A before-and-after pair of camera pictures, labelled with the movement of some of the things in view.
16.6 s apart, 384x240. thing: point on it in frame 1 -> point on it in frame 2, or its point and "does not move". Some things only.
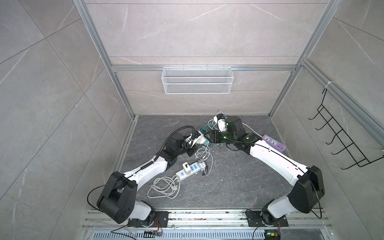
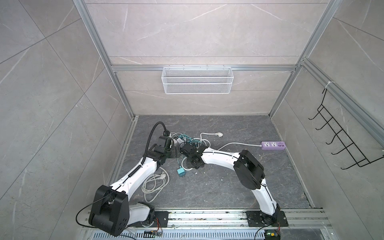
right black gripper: (214, 135) -> (188, 163)
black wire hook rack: (359, 158) does not move
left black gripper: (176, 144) -> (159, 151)
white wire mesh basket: (194, 80) does not move
